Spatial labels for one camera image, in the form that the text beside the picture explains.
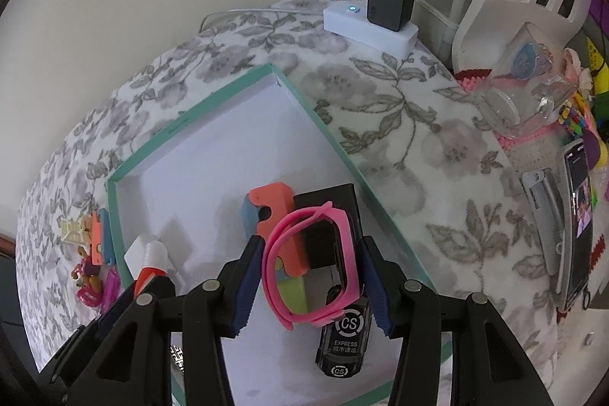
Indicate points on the black toy car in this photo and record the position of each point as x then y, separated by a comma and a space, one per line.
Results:
342, 339

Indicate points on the red bottle white cap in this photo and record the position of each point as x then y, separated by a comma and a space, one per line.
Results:
145, 254

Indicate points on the orange blue green foam block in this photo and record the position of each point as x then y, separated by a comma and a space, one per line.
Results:
273, 196

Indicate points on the white power strip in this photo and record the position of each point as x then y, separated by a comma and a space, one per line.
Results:
380, 37

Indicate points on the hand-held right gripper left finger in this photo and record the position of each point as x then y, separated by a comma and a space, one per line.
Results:
248, 292

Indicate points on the clear plastic container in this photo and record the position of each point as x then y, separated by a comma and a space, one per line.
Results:
504, 106

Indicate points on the floral fleece blanket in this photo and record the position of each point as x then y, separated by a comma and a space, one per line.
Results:
428, 158

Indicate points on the smartphone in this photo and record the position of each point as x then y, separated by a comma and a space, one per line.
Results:
578, 220

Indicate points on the pink brown dog toy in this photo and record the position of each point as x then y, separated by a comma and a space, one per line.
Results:
88, 287

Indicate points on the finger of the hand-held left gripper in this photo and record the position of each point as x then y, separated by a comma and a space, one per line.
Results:
116, 313
159, 287

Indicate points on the colourful toy pile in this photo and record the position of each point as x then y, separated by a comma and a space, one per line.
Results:
585, 120

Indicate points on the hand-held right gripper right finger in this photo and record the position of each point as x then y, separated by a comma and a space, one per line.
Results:
378, 296

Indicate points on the black white patterned card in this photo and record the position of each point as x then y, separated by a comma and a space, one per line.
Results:
177, 358

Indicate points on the white slotted plastic piece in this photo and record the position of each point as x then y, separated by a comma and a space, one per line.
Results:
73, 232

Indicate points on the pink crochet mat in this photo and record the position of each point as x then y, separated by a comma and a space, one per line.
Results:
471, 82

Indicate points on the pink wristwatch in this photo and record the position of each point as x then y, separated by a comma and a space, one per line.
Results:
304, 217

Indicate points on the teal framed whiteboard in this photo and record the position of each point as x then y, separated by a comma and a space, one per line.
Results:
214, 158

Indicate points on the black box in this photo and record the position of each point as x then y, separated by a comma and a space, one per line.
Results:
323, 201

